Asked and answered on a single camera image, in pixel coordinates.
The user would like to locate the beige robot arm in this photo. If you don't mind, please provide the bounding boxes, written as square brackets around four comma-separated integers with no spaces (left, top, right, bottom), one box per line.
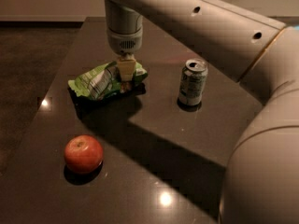
[110,0,299,224]

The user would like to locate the red apple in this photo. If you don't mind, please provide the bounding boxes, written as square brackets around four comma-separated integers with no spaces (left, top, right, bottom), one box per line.
[64,135,104,175]

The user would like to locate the green rice chip bag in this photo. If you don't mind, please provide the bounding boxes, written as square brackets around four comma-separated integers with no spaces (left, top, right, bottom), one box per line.
[68,62,148,101]

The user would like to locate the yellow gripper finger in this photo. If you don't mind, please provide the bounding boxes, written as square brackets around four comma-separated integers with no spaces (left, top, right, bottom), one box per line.
[117,54,136,82]

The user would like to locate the silver 7up can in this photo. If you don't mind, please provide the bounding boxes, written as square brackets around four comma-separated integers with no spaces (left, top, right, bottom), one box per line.
[178,58,208,106]

